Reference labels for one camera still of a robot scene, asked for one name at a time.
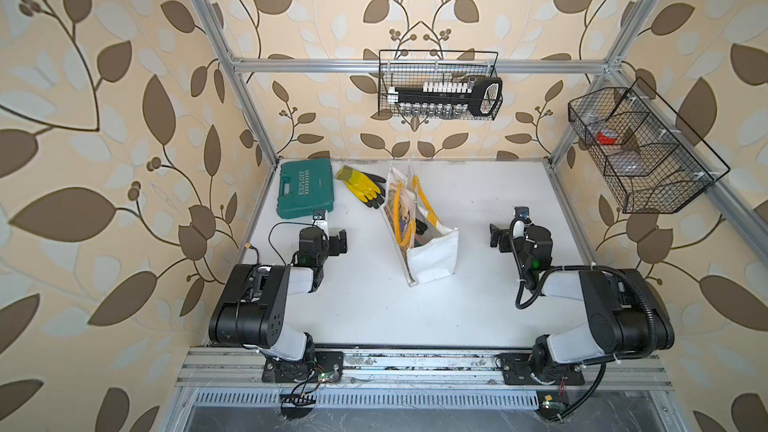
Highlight green plastic tool case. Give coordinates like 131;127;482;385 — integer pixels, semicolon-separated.
277;158;335;219

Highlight back black wire basket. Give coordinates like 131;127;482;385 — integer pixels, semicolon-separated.
377;49;503;120

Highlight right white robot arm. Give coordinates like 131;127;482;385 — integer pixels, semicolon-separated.
489;217;675;370

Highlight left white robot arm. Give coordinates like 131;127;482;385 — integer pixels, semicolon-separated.
208;226;348;364

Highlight right black wire basket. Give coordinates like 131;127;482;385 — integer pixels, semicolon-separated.
568;77;731;214

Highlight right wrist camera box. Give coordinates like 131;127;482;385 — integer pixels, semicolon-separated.
514;206;531;224

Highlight yellow and grey work glove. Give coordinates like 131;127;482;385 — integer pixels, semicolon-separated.
335;165;385;209

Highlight aluminium frame back bar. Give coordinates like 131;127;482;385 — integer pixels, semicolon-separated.
233;58;610;75

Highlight socket set in basket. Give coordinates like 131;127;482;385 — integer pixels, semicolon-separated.
384;76;503;120

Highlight red item in basket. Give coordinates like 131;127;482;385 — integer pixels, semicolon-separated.
596;128;619;146

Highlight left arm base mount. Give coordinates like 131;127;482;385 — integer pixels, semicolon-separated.
262;340;344;384

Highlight black wire basket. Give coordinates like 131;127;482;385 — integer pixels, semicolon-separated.
568;77;731;214
377;49;503;120

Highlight black corrugated cable conduit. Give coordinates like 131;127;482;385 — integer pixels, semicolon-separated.
509;215;660;361

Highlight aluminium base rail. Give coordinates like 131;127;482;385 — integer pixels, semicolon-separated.
175;346;667;391

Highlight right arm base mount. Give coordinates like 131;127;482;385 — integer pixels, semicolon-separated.
496;348;585;386

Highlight white canvas pouch yellow handles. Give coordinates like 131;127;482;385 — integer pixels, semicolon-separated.
383;166;460;287

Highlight long black utility knife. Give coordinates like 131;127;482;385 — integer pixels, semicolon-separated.
415;219;428;235

